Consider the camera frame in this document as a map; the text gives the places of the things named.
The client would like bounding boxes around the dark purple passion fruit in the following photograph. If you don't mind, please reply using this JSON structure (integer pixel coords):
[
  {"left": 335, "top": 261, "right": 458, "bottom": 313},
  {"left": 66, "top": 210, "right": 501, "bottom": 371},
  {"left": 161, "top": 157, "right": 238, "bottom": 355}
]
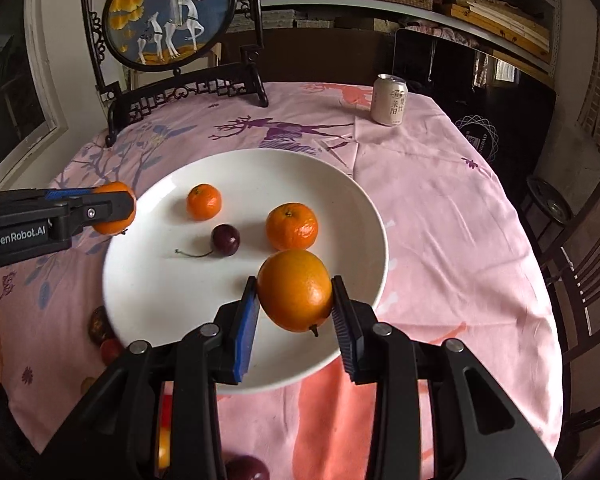
[{"left": 88, "top": 306, "right": 116, "bottom": 346}]

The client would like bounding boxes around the white bookshelf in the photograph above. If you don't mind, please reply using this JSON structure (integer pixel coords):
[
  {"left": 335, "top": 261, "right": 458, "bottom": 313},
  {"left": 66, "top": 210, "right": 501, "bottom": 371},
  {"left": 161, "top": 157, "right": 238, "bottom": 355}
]
[{"left": 225, "top": 0, "right": 565, "bottom": 77}]

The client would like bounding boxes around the beige beverage can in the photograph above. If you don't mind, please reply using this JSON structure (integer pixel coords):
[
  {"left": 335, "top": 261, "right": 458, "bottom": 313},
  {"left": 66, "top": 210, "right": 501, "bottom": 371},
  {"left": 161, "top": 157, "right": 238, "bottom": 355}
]
[{"left": 371, "top": 74, "right": 410, "bottom": 127}]

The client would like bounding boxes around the dark purple plum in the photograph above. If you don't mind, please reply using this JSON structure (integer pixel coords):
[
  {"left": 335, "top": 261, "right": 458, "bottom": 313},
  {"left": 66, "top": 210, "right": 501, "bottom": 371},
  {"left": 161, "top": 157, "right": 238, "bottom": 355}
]
[{"left": 224, "top": 455, "right": 271, "bottom": 480}]

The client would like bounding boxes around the pink printed tablecloth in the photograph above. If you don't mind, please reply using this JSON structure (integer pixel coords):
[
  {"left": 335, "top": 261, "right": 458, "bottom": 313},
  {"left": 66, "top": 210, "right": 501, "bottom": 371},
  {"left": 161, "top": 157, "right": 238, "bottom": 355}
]
[{"left": 0, "top": 81, "right": 566, "bottom": 480}]

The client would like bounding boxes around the small red fruit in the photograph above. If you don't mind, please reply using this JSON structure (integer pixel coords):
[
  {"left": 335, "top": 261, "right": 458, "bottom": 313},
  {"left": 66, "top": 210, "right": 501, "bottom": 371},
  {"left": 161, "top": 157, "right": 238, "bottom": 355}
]
[{"left": 100, "top": 338, "right": 126, "bottom": 365}]

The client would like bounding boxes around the small tangerine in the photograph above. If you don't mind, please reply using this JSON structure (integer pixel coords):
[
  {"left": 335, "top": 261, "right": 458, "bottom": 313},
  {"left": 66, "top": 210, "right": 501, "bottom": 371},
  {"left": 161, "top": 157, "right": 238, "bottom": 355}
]
[{"left": 186, "top": 184, "right": 223, "bottom": 222}]

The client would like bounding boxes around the white round plate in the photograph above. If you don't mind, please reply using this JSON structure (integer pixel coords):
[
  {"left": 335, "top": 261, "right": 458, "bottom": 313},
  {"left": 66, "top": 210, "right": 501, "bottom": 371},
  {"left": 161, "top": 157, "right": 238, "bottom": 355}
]
[{"left": 102, "top": 149, "right": 390, "bottom": 394}]

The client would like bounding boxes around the round deer screen black stand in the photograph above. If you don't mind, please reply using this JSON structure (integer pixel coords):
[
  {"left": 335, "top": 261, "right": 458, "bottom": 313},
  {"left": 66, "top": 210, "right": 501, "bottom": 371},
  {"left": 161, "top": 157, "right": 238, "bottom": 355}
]
[{"left": 80, "top": 0, "right": 270, "bottom": 147}]

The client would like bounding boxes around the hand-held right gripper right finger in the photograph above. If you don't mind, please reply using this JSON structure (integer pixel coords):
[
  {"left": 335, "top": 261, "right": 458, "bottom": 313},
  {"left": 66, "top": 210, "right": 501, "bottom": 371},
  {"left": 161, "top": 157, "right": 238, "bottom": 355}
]
[{"left": 330, "top": 275, "right": 563, "bottom": 480}]

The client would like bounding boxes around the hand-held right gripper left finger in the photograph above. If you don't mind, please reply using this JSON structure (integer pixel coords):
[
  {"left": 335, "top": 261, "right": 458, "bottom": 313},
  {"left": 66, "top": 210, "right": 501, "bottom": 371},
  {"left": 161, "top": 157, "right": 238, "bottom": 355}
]
[{"left": 40, "top": 276, "right": 261, "bottom": 480}]

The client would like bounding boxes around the dark red cherry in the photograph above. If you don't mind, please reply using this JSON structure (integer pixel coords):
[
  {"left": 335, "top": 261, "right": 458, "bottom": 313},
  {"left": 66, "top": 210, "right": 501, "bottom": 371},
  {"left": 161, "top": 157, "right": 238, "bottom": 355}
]
[{"left": 175, "top": 223, "right": 242, "bottom": 259}]

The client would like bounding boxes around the small orange fruit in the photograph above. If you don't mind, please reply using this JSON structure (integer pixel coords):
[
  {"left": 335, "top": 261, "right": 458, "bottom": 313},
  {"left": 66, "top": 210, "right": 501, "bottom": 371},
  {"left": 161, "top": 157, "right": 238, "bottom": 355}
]
[{"left": 156, "top": 429, "right": 173, "bottom": 469}]

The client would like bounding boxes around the glossy black cabinet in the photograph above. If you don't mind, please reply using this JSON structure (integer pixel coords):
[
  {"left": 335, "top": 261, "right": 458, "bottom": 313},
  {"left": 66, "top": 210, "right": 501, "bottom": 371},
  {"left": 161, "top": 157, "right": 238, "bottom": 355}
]
[{"left": 392, "top": 27, "right": 559, "bottom": 211}]

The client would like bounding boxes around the large orange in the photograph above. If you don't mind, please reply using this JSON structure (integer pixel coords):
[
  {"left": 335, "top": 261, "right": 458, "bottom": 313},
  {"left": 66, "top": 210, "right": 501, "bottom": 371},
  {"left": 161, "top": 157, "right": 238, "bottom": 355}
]
[{"left": 256, "top": 249, "right": 335, "bottom": 337}]

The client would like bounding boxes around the dark wooden chair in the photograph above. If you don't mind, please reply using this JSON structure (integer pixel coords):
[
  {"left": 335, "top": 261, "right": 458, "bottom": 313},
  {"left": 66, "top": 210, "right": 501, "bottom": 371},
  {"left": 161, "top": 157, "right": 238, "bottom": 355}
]
[{"left": 530, "top": 172, "right": 600, "bottom": 411}]

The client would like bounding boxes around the round dark object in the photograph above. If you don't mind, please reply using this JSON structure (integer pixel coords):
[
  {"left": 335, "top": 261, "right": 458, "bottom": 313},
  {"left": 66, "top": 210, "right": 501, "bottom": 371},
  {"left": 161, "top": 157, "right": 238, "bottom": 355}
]
[{"left": 526, "top": 175, "right": 574, "bottom": 224}]

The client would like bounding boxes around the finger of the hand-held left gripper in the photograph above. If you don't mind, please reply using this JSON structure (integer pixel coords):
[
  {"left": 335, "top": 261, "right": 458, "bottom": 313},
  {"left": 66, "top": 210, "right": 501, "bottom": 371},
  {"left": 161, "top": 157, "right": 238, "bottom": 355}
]
[
  {"left": 54, "top": 190, "right": 134, "bottom": 242},
  {"left": 45, "top": 188, "right": 99, "bottom": 201}
]

